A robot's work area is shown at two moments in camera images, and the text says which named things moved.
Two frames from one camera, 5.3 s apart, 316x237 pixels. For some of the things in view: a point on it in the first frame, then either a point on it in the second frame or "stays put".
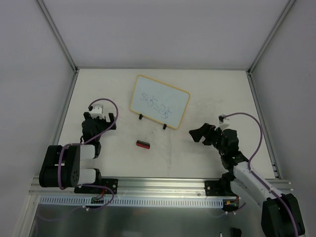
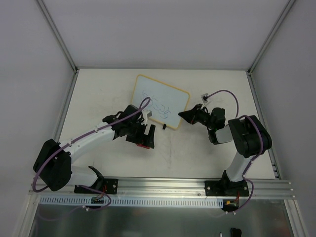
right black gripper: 210,135 → 196,115
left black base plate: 112,183 stays put
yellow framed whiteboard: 162,102 stays put
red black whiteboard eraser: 143,144 stays put
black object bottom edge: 236,232 stays put
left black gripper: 112,120 → 139,136
